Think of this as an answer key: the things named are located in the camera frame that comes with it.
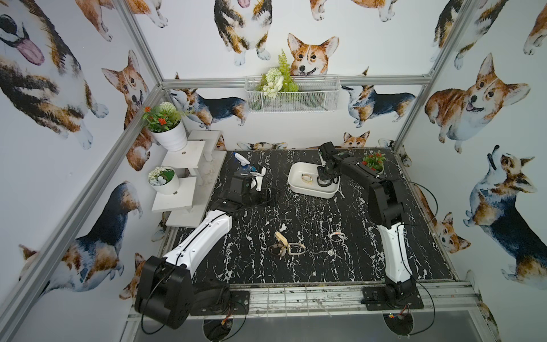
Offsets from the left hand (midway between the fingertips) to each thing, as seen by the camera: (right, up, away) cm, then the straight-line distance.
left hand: (272, 185), depth 83 cm
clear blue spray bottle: (-13, +8, +12) cm, 19 cm away
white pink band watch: (+27, -22, +6) cm, 36 cm away
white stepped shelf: (-30, +8, +2) cm, 32 cm away
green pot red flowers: (+47, +10, +16) cm, 51 cm away
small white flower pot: (-40, +2, -4) cm, 40 cm away
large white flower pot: (-40, +24, -3) cm, 47 cm away
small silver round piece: (+23, -27, +2) cm, 36 cm away
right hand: (+23, +5, +20) cm, 31 cm away
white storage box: (+11, -2, +22) cm, 25 cm away
